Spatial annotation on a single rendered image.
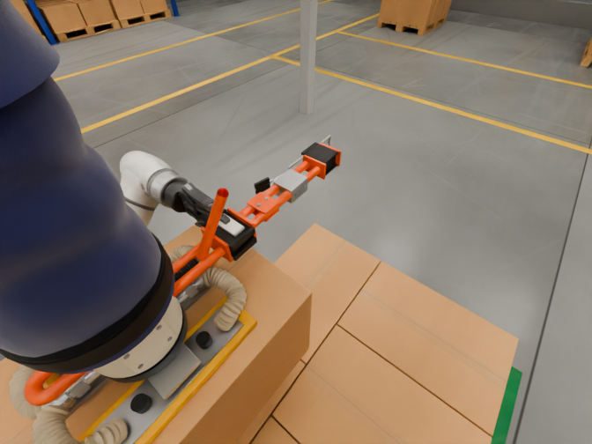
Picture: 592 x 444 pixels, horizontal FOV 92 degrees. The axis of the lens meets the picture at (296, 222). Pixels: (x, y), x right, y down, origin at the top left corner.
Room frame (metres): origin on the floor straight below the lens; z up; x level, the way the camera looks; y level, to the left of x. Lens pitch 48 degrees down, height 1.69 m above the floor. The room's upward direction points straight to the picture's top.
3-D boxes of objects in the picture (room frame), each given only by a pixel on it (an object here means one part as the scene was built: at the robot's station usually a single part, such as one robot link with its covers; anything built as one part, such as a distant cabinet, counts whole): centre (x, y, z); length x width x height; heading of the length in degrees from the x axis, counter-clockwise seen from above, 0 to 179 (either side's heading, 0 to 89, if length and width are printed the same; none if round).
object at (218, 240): (0.41, 0.15, 1.20); 0.10 x 0.08 x 0.06; 51
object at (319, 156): (0.68, -0.08, 1.20); 0.08 x 0.07 x 0.05; 141
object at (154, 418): (0.16, 0.23, 1.09); 0.34 x 0.10 x 0.05; 141
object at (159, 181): (0.57, 0.33, 1.20); 0.09 x 0.06 x 0.09; 141
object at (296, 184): (0.58, 0.01, 1.19); 0.07 x 0.07 x 0.04; 51
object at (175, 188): (0.52, 0.27, 1.20); 0.09 x 0.07 x 0.08; 51
